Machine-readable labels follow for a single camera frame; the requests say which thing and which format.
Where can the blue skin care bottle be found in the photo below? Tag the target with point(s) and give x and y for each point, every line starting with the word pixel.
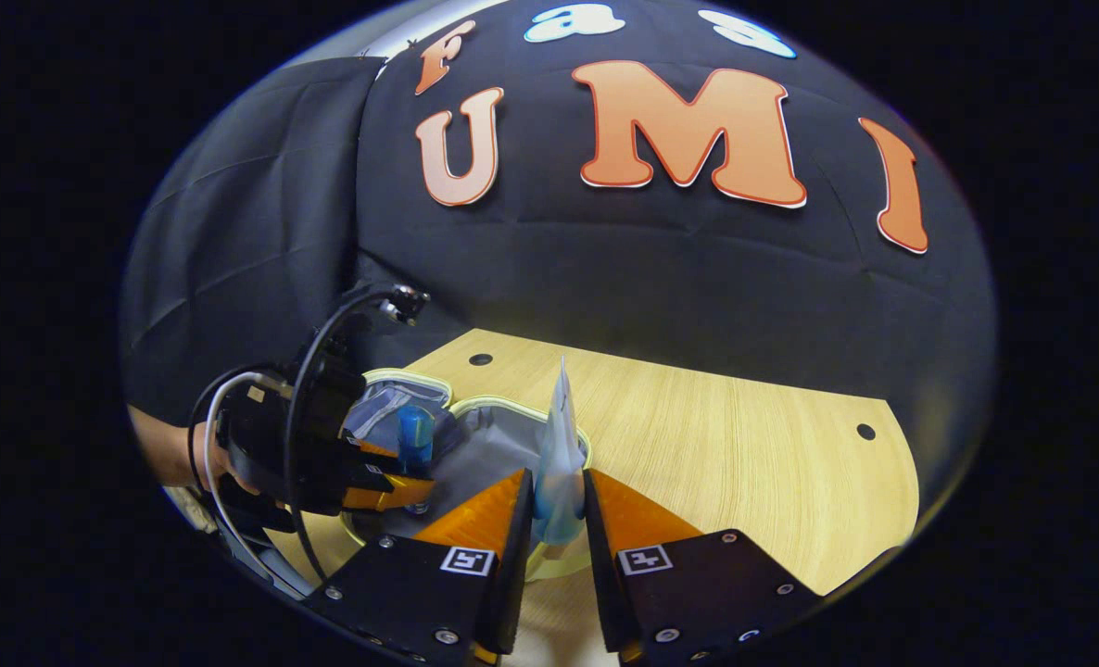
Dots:
pixel 415 435

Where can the pale yellow suitcase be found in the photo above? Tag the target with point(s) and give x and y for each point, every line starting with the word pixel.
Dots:
pixel 489 445

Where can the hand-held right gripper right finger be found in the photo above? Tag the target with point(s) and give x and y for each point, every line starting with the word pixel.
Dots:
pixel 602 565

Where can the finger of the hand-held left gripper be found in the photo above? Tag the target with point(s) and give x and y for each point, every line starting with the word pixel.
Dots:
pixel 373 454
pixel 392 491

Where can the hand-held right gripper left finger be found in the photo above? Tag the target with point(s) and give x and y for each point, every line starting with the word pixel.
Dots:
pixel 512 556

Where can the blue skin care tube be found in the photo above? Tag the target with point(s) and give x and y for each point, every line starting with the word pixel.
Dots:
pixel 559 463

